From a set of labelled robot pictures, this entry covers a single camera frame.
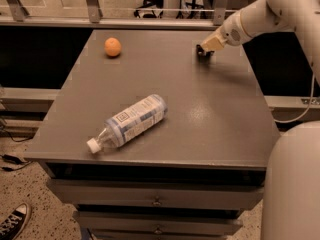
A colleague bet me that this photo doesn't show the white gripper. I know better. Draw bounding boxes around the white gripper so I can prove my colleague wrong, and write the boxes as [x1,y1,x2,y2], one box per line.
[200,11,251,52]

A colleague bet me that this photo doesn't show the black rxbar chocolate wrapper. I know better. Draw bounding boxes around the black rxbar chocolate wrapper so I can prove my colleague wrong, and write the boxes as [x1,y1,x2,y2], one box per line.
[196,44,214,60]

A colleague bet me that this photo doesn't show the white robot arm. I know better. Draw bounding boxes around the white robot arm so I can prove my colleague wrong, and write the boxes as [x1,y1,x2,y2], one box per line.
[200,0,320,240]

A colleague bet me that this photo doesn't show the black office chair base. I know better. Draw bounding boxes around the black office chair base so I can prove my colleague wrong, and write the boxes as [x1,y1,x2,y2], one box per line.
[134,0,164,19]

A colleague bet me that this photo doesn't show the orange fruit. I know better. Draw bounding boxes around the orange fruit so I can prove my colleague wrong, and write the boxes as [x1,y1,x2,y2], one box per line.
[104,37,122,57]

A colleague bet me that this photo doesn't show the clear plastic water bottle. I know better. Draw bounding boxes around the clear plastic water bottle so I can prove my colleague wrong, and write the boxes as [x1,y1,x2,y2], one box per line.
[87,94,167,153]

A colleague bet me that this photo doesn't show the grey drawer cabinet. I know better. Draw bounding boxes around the grey drawer cabinet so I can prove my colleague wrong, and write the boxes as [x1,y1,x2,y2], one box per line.
[26,30,279,240]

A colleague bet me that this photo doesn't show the black canvas sneaker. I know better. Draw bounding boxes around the black canvas sneaker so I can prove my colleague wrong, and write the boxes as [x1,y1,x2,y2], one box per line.
[0,203,31,240]

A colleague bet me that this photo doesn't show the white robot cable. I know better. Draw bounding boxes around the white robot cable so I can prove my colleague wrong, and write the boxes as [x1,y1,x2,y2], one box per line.
[273,73,316,124]

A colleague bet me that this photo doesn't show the metal railing frame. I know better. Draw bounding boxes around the metal railing frame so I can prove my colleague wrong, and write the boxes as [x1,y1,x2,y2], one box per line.
[0,0,234,30]

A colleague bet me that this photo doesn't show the black power adapter cable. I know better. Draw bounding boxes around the black power adapter cable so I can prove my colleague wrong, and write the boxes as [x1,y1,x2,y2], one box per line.
[0,152,33,172]

